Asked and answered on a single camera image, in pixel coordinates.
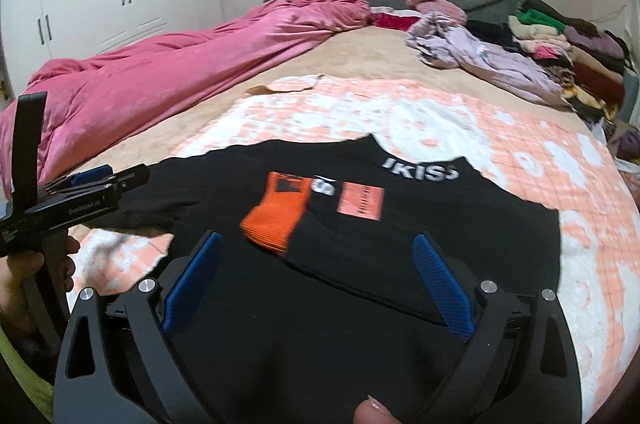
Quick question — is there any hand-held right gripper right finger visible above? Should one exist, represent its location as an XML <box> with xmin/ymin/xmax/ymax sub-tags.
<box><xmin>411</xmin><ymin>231</ymin><xmax>584</xmax><ymax>424</ymax></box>

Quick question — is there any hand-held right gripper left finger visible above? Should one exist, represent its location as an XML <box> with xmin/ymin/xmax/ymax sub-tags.
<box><xmin>52</xmin><ymin>230</ymin><xmax>226</xmax><ymax>424</ymax></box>

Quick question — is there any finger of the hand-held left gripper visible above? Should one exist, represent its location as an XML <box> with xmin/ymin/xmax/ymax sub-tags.
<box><xmin>46</xmin><ymin>164</ymin><xmax>117</xmax><ymax>194</ymax></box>
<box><xmin>102</xmin><ymin>164</ymin><xmax>152</xmax><ymax>205</ymax></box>

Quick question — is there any black printed t-shirt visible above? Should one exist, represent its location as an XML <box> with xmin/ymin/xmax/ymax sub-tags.
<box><xmin>107</xmin><ymin>133</ymin><xmax>563</xmax><ymax>424</ymax></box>

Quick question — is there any person's left forearm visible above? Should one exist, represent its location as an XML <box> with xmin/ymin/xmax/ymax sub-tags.
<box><xmin>0</xmin><ymin>321</ymin><xmax>53</xmax><ymax>410</ymax></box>

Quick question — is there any pile of mixed clothes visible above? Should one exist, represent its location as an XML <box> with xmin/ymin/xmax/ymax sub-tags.
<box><xmin>467</xmin><ymin>0</ymin><xmax>640</xmax><ymax>140</ymax></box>

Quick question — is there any person's left hand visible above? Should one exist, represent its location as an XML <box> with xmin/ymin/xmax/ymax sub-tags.
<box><xmin>0</xmin><ymin>235</ymin><xmax>82</xmax><ymax>342</ymax></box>

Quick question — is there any person's right hand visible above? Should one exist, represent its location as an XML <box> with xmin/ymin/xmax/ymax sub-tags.
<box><xmin>352</xmin><ymin>395</ymin><xmax>401</xmax><ymax>424</ymax></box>

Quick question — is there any pink duvet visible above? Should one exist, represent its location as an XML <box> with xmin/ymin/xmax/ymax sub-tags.
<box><xmin>0</xmin><ymin>0</ymin><xmax>372</xmax><ymax>200</ymax></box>

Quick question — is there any peach white patterned blanket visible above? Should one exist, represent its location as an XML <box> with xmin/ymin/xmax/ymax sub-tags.
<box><xmin>65</xmin><ymin>74</ymin><xmax>640</xmax><ymax>424</ymax></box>

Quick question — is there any lilac crumpled garment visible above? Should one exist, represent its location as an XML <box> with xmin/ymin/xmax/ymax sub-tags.
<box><xmin>405</xmin><ymin>12</ymin><xmax>571</xmax><ymax>105</ymax></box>

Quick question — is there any bed with beige sheet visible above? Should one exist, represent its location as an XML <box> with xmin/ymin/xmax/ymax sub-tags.
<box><xmin>75</xmin><ymin>22</ymin><xmax>596</xmax><ymax>165</ymax></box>

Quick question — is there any red cloth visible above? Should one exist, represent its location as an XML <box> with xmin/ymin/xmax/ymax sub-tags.
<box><xmin>372</xmin><ymin>7</ymin><xmax>426</xmax><ymax>30</ymax></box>

